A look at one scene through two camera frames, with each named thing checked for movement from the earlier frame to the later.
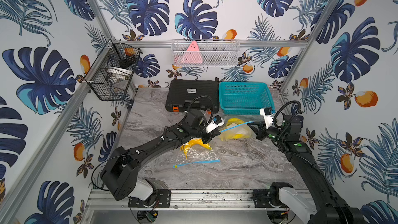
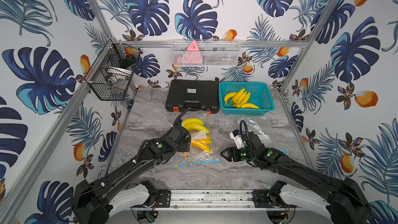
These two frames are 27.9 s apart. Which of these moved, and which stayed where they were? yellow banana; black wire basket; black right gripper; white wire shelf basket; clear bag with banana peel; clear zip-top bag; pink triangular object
Moved: clear zip-top bag; black right gripper; yellow banana
Stayed: clear bag with banana peel; black wire basket; white wire shelf basket; pink triangular object
